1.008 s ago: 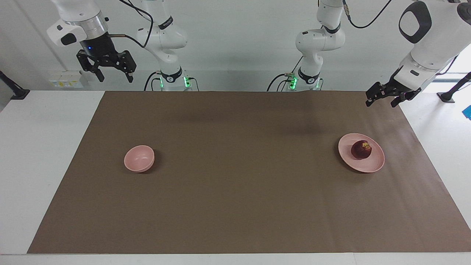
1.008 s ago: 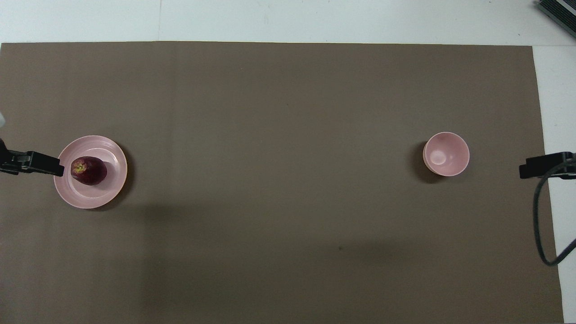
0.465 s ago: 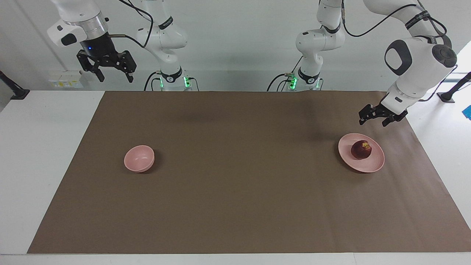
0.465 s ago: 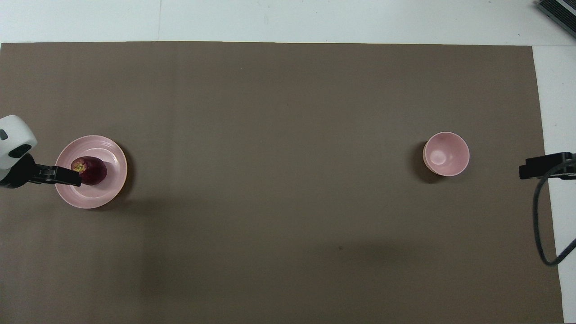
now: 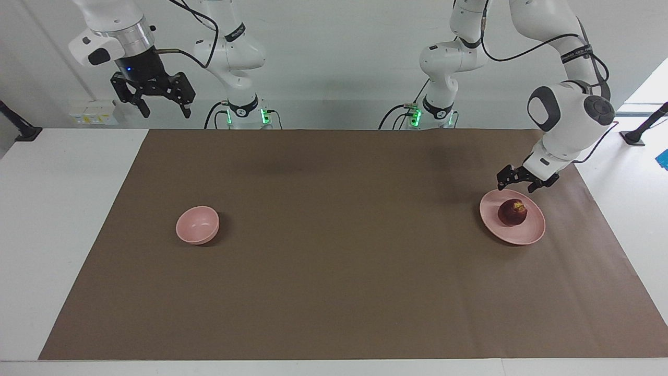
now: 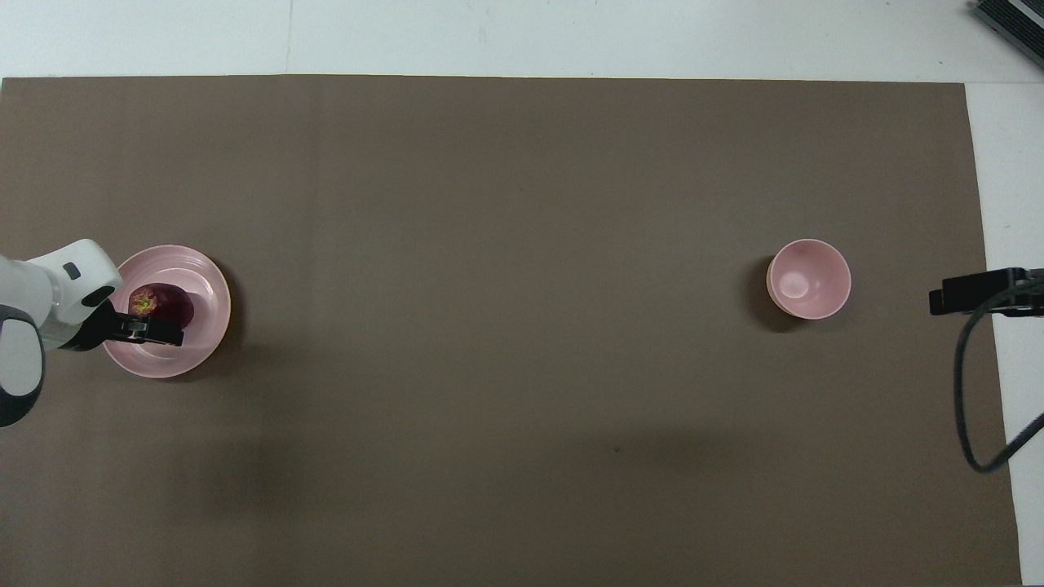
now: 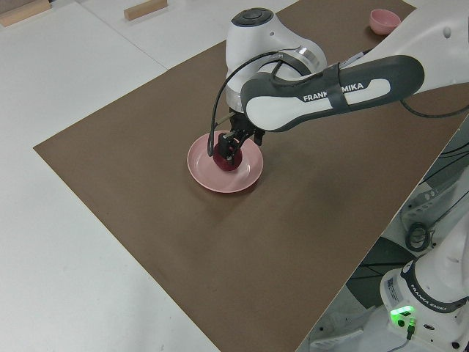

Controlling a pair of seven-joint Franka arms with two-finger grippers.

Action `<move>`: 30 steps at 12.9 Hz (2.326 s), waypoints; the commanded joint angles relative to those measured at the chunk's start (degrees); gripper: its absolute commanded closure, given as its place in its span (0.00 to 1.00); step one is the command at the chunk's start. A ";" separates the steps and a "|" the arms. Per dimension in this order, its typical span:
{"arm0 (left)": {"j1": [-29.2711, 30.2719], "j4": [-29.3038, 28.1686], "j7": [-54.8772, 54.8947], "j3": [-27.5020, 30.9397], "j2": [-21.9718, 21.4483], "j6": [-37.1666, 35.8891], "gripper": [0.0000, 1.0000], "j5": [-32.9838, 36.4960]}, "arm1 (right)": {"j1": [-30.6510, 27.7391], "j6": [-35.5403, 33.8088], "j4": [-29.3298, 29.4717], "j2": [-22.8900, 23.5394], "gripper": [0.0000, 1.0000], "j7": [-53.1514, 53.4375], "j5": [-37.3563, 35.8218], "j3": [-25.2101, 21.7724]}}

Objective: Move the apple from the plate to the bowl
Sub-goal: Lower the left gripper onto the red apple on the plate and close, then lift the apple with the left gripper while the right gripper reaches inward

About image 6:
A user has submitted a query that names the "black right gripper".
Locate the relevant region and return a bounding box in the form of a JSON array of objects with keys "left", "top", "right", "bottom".
[{"left": 930, "top": 267, "right": 1044, "bottom": 317}]

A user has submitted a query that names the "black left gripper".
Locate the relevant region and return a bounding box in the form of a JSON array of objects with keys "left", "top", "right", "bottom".
[{"left": 59, "top": 300, "right": 185, "bottom": 353}]

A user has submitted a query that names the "dark red apple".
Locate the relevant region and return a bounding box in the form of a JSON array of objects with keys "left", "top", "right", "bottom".
[{"left": 128, "top": 283, "right": 196, "bottom": 329}]

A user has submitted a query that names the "pink plate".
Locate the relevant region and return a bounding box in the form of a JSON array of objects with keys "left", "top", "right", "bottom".
[{"left": 102, "top": 245, "right": 232, "bottom": 380}]

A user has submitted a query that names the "pink bowl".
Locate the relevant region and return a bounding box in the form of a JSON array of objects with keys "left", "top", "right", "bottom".
[{"left": 766, "top": 238, "right": 852, "bottom": 320}]

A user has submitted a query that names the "black ribbed device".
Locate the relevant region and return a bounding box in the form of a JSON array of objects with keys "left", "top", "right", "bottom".
[{"left": 969, "top": 0, "right": 1044, "bottom": 70}]

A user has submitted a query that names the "brown paper table mat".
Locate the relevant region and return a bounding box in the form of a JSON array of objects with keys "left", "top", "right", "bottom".
[{"left": 0, "top": 75, "right": 1022, "bottom": 587}]

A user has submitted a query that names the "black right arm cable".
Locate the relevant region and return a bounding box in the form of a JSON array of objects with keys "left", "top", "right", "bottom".
[{"left": 954, "top": 281, "right": 1044, "bottom": 474}]

